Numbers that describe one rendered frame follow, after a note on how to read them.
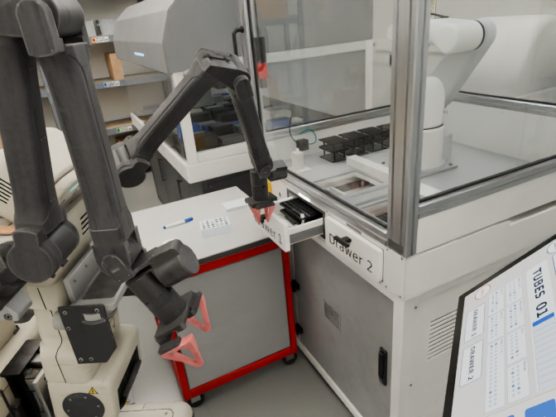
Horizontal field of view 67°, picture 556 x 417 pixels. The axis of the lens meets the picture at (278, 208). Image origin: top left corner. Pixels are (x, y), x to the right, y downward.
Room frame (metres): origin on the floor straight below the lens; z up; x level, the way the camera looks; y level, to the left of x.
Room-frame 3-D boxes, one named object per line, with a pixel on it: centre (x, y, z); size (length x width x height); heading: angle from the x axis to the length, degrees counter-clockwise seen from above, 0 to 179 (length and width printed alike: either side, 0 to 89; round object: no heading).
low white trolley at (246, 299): (1.71, 0.35, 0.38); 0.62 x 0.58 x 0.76; 25
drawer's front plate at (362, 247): (1.18, -0.23, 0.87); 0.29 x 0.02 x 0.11; 25
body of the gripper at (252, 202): (1.36, 0.06, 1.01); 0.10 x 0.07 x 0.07; 115
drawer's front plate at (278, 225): (1.40, 0.04, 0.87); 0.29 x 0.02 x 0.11; 25
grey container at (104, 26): (5.00, 1.54, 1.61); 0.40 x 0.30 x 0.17; 118
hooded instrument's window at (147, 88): (3.16, 0.30, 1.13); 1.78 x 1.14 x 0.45; 25
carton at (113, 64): (5.02, 1.53, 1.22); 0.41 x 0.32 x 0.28; 118
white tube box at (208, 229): (1.60, 0.27, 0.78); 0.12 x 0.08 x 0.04; 103
